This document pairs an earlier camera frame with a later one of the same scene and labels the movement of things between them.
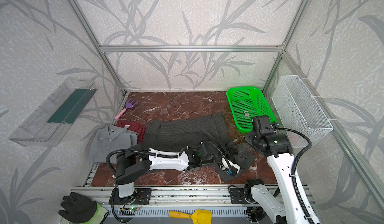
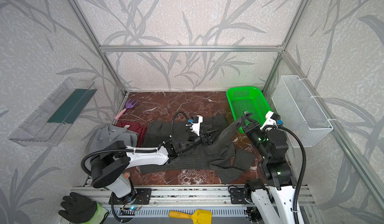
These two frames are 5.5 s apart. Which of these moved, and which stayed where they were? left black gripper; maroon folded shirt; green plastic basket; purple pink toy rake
Moved: left black gripper
Stayed: maroon folded shirt; purple pink toy rake; green plastic basket
